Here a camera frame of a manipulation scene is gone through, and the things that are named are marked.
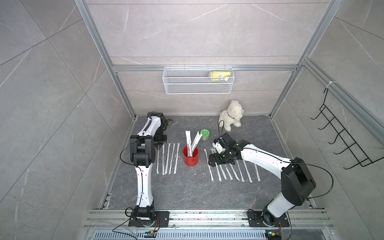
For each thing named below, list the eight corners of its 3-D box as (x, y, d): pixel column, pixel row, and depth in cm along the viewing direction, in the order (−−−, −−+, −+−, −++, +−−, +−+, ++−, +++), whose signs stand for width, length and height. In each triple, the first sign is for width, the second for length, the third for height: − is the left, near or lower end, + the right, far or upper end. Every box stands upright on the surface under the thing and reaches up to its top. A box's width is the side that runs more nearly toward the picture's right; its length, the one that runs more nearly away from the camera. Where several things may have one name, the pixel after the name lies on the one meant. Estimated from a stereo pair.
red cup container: (183, 167, 94) (182, 158, 85) (184, 155, 99) (183, 146, 91) (198, 167, 94) (198, 158, 85) (198, 155, 99) (198, 146, 91)
